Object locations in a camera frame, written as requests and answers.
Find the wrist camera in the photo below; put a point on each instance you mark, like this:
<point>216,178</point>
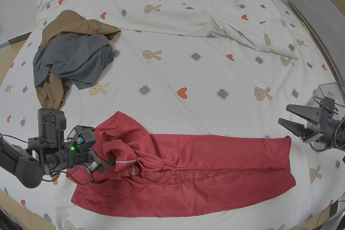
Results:
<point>328,106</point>
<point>85,140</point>

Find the white printed quilt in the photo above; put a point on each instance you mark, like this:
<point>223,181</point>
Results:
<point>172,8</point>

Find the grey garment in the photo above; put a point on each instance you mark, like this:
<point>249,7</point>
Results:
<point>78,59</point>

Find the clear plastic box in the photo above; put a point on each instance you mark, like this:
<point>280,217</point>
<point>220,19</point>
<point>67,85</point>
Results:
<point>327,90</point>

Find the brown garment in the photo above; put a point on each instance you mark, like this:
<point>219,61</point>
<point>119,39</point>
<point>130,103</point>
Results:
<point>72,22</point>

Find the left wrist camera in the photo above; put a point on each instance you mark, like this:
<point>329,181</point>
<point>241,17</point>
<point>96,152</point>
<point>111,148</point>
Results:
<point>85,140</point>

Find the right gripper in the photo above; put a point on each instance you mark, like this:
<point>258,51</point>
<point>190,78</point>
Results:
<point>320,129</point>

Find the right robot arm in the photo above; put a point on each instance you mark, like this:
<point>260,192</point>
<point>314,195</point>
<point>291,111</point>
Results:
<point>341,134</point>

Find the bed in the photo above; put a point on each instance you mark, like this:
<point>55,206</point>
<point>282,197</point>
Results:
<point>204,80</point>

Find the red shirt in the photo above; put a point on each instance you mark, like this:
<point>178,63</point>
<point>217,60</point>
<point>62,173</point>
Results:
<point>204,169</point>

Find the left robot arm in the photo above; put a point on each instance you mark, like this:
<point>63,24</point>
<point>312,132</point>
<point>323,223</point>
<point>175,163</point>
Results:
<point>18,164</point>

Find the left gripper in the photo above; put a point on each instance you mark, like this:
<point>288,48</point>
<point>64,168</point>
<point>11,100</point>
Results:
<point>76,161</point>

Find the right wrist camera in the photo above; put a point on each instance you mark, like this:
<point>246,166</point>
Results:
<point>328,106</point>

